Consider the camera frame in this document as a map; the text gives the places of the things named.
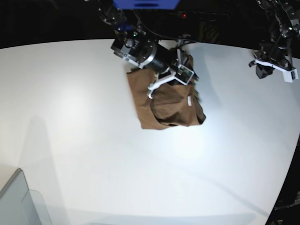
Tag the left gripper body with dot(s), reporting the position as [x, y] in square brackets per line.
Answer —
[264, 59]

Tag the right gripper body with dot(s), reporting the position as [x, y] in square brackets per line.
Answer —
[165, 64]

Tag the brown t-shirt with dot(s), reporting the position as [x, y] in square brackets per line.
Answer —
[172, 104]

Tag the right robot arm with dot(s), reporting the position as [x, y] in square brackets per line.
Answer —
[137, 44]

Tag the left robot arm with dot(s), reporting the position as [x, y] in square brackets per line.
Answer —
[276, 54]

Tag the black power strip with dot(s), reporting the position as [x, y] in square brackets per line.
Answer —
[196, 15]

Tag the blue bin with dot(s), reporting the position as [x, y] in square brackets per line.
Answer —
[146, 4]

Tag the grey plastic tray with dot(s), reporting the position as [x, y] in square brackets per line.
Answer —
[20, 205]

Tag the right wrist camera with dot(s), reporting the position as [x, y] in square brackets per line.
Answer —
[184, 75]

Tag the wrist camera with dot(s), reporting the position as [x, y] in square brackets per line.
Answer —
[290, 76]
[184, 75]

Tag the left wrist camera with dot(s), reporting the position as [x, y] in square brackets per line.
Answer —
[290, 76]

